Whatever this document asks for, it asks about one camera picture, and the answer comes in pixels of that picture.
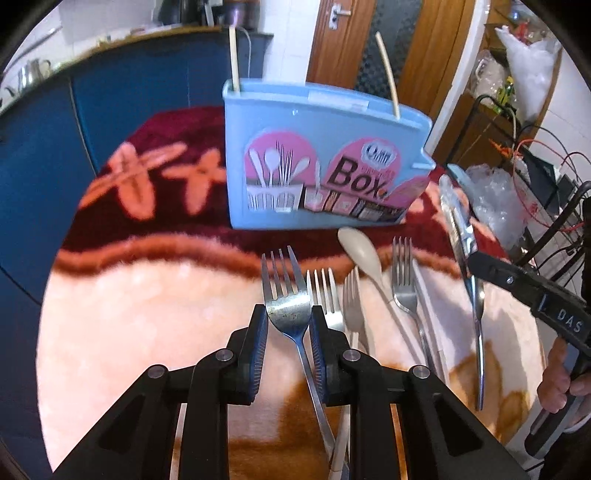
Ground dark rice cooker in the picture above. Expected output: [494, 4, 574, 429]
[227, 0, 263, 29]

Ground metal door handle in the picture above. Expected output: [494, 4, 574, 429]
[327, 4, 351, 29]

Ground black wire rack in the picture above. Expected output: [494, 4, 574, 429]
[471, 92, 591, 287]

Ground black air fryer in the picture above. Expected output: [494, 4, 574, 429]
[167, 0, 209, 25]

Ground beige plastic spoon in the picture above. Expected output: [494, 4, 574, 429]
[338, 227, 429, 366]

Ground white power cable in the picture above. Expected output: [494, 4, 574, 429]
[238, 27, 256, 80]

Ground person's right forearm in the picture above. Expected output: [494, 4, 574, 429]
[538, 420, 591, 480]

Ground small steel fork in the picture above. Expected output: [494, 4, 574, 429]
[307, 268, 345, 331]

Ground wooden door with glass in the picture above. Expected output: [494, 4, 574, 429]
[307, 0, 477, 155]

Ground steel kettle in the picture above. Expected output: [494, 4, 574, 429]
[15, 58, 52, 88]

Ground large steel fork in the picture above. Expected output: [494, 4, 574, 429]
[261, 246, 338, 462]

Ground clear plastic bags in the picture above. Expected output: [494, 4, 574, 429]
[465, 165, 533, 252]

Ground person's right hand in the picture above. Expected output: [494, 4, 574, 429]
[537, 338, 574, 415]

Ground cream chopstick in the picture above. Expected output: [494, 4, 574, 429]
[229, 25, 241, 90]

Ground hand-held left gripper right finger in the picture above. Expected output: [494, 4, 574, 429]
[308, 305, 532, 480]

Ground beige plastic fork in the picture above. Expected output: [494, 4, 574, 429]
[330, 267, 370, 480]

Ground red cable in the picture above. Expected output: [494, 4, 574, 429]
[492, 126, 591, 232]

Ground steel knife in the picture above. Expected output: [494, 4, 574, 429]
[438, 174, 486, 411]

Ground wooden shelf unit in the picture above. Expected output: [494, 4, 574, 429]
[434, 14, 566, 162]

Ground white plastic bag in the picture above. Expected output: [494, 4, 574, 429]
[495, 25, 563, 127]

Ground blue lower kitchen cabinets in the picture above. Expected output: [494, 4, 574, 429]
[0, 27, 273, 467]

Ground slim steel fork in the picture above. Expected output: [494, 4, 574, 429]
[392, 236, 439, 376]

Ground light blue utensil box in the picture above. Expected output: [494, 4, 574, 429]
[223, 78, 437, 230]

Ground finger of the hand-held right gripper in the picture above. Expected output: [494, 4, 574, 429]
[468, 251, 544, 315]

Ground tan chopstick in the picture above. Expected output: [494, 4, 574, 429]
[375, 31, 400, 116]

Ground red and pink printed blanket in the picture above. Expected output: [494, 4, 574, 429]
[39, 105, 548, 480]

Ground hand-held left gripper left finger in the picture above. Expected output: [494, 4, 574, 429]
[53, 304, 271, 480]

